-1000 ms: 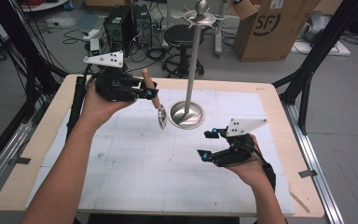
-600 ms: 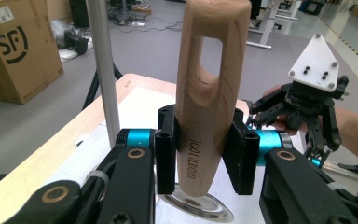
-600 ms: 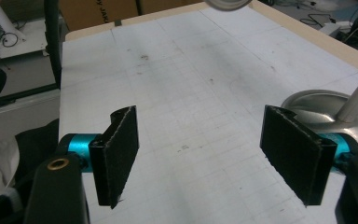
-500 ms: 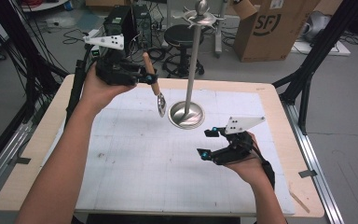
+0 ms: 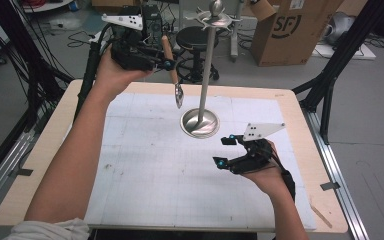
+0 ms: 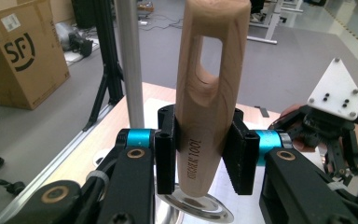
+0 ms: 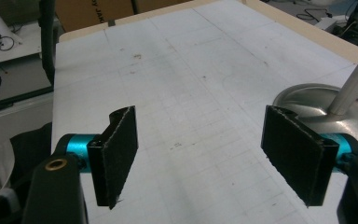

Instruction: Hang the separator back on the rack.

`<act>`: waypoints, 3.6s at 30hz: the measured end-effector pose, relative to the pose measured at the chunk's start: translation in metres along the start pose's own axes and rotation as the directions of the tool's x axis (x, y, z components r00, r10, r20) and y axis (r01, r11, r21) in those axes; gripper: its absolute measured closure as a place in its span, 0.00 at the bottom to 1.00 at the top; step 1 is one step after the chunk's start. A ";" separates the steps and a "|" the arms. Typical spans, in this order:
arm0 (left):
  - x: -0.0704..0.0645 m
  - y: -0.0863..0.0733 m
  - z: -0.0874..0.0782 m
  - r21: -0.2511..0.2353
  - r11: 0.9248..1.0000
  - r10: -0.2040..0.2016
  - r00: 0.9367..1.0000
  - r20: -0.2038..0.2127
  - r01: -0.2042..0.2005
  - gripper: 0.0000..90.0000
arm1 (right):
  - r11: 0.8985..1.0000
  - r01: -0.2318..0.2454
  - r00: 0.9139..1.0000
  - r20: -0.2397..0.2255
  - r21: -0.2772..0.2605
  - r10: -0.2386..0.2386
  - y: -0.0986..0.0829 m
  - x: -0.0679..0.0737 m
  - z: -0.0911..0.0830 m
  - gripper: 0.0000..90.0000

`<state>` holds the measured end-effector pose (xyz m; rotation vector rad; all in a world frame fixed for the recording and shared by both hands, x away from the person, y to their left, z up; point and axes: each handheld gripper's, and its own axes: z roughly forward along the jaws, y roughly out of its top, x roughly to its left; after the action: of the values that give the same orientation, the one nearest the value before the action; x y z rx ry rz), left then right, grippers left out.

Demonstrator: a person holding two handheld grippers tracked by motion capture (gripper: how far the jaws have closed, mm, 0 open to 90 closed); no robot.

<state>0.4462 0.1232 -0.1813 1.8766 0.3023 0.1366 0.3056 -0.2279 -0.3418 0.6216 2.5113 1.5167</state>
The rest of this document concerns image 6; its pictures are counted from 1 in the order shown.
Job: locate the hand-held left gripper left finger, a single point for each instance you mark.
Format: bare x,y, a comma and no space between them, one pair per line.
165,155

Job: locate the plain cardboard box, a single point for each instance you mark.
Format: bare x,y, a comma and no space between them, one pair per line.
60,9

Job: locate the large printed cardboard box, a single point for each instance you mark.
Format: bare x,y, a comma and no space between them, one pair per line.
21,62

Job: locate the white desk frame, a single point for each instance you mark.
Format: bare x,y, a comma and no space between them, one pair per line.
272,21

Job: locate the metal stand with round base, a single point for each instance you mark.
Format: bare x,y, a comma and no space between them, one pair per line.
130,62

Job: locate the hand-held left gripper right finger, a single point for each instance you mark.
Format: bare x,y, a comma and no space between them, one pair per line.
240,158

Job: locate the black tape piece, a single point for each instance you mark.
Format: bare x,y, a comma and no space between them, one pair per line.
263,111

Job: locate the black bag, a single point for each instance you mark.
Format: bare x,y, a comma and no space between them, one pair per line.
80,43

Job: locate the black tripod stand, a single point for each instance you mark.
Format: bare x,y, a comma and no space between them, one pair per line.
107,62

